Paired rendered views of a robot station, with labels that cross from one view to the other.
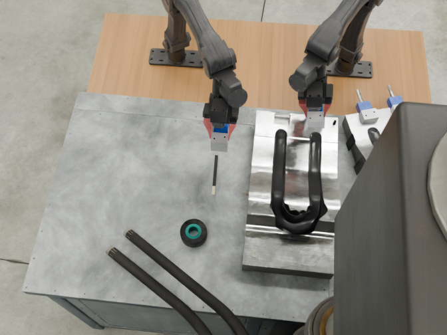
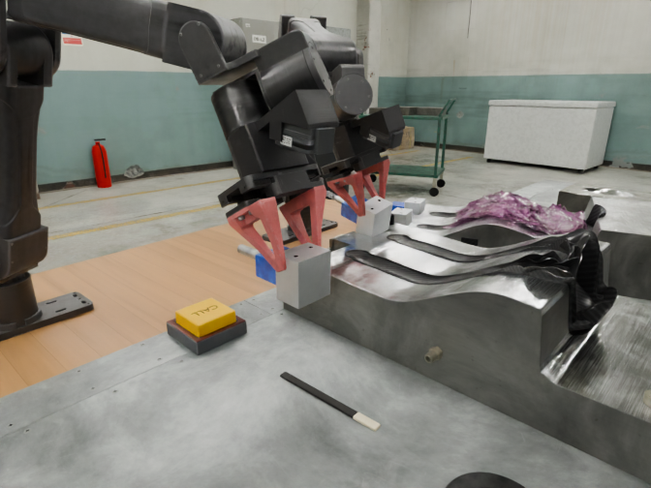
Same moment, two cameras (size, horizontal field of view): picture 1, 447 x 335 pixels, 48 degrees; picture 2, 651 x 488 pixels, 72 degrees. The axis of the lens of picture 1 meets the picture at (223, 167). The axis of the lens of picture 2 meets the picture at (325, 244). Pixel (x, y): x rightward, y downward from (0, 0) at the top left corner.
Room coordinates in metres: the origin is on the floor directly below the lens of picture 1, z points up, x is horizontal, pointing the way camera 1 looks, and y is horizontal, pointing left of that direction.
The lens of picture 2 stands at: (0.45, 0.36, 1.13)
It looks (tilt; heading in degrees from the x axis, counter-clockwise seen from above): 19 degrees down; 307
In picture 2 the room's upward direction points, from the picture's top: straight up
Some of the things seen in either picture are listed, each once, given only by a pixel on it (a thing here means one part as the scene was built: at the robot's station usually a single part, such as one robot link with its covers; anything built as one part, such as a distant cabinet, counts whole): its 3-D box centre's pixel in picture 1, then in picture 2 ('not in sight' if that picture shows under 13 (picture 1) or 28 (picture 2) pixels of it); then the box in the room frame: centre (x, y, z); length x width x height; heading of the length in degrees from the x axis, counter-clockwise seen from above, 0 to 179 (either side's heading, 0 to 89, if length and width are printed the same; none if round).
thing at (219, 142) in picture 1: (221, 128); (274, 262); (0.79, 0.01, 0.94); 0.13 x 0.05 x 0.05; 174
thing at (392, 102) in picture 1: (394, 100); (394, 208); (0.95, -0.57, 0.86); 0.13 x 0.05 x 0.05; 11
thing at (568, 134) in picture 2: not in sight; (544, 134); (2.00, -7.12, 0.47); 1.52 x 0.77 x 0.94; 170
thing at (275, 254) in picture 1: (293, 187); (475, 289); (0.63, -0.21, 0.87); 0.50 x 0.26 x 0.14; 174
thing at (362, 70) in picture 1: (346, 62); (301, 216); (1.12, -0.43, 0.84); 0.20 x 0.07 x 0.08; 86
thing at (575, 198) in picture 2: not in sight; (605, 204); (0.56, -1.01, 0.84); 0.20 x 0.15 x 0.07; 174
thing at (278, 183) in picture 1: (298, 176); (471, 252); (0.64, -0.22, 0.92); 0.35 x 0.16 x 0.09; 174
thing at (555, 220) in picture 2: not in sight; (515, 209); (0.67, -0.57, 0.90); 0.26 x 0.18 x 0.08; 11
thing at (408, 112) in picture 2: not in sight; (405, 144); (2.87, -4.32, 0.50); 0.98 x 0.55 x 1.01; 15
